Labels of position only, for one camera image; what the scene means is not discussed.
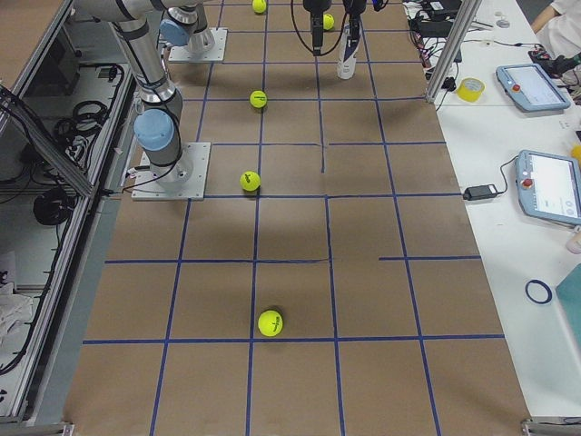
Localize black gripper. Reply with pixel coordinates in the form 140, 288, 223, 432
302, 0, 386, 55

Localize white tennis ball can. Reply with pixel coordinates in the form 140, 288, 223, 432
337, 25, 360, 80

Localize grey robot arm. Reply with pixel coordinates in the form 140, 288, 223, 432
77, 1, 211, 142
160, 1, 367, 61

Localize Wilson 3 tennis ball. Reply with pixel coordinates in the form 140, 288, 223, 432
323, 14, 335, 32

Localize yellow tennis ball near base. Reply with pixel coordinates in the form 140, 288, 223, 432
240, 171, 261, 193
251, 0, 267, 15

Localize Head yellow tennis ball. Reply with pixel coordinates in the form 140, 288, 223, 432
258, 309, 283, 337

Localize yellow tape roll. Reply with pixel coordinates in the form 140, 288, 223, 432
457, 77, 486, 103

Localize far teach pendant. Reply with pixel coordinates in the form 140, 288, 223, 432
496, 64, 570, 112

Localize teach pendant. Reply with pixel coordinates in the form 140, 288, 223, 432
496, 64, 570, 112
515, 150, 580, 227

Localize black power brick on table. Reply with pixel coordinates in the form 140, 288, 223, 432
462, 184, 498, 201

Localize near teach pendant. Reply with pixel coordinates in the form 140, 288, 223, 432
515, 150, 580, 227

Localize teal box corner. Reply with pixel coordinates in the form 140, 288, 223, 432
556, 264, 581, 342

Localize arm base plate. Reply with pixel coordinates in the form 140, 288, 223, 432
131, 142, 211, 201
168, 27, 228, 64

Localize aluminium frame post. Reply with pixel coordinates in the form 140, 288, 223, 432
425, 0, 481, 103

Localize metal frame cabinet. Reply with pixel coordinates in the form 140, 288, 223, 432
1, 1, 152, 431

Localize blue tape ring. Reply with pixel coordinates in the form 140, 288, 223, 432
525, 279, 554, 306

